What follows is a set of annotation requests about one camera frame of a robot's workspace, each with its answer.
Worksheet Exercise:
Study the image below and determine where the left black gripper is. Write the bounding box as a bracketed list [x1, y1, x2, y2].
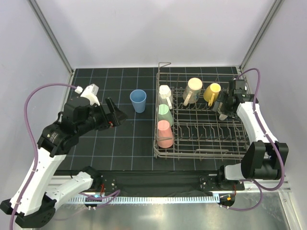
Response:
[76, 97, 128, 136]

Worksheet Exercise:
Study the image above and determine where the yellow ceramic mug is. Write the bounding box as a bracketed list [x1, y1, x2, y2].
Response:
[203, 83, 221, 107]

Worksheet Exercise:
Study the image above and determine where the blue plastic cup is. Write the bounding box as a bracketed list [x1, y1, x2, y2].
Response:
[130, 89, 147, 114]

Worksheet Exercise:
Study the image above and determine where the beige patterned ceramic mug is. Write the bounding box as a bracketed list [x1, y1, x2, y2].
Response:
[183, 78, 203, 106]

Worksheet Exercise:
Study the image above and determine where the green plastic cup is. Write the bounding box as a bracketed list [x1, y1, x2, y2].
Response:
[157, 104, 174, 126]

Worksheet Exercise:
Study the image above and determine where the white faceted mug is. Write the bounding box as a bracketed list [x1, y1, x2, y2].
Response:
[158, 85, 173, 110]

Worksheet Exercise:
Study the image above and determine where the pink plastic cup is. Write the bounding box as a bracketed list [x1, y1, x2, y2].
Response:
[157, 120, 174, 149]

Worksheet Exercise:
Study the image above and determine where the orange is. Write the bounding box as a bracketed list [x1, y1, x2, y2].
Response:
[212, 104, 228, 121]

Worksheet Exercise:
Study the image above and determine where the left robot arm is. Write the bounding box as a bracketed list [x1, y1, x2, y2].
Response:
[0, 97, 128, 229]

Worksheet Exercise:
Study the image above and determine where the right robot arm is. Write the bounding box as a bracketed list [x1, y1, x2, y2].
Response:
[213, 79, 289, 190]

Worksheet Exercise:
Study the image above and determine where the black grid mat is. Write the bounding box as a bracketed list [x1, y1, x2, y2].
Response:
[59, 68, 240, 172]

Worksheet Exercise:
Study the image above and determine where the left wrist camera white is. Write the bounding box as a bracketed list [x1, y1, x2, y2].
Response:
[74, 84, 100, 106]

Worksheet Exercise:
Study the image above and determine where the grey wire dish rack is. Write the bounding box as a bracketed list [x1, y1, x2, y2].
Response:
[153, 62, 249, 161]

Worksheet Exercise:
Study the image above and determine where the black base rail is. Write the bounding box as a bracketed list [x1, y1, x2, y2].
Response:
[95, 170, 228, 197]

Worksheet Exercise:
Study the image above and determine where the white slotted cable duct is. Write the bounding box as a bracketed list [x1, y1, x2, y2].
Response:
[67, 194, 220, 205]

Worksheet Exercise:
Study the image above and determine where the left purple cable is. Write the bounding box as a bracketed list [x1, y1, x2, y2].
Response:
[9, 82, 79, 230]

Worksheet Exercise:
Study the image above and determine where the purple cable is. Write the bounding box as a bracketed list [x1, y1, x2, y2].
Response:
[9, 82, 79, 230]
[225, 68, 287, 211]

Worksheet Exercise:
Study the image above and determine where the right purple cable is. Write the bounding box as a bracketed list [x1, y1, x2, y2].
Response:
[225, 68, 287, 211]

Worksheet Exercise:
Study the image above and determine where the right aluminium frame post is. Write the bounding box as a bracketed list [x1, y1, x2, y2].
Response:
[239, 0, 284, 70]

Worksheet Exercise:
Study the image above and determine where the aluminium frame post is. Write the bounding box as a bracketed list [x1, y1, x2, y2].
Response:
[27, 0, 73, 75]
[239, 0, 284, 70]

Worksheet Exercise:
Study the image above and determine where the left aluminium frame post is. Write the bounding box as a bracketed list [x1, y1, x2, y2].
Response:
[27, 0, 73, 75]

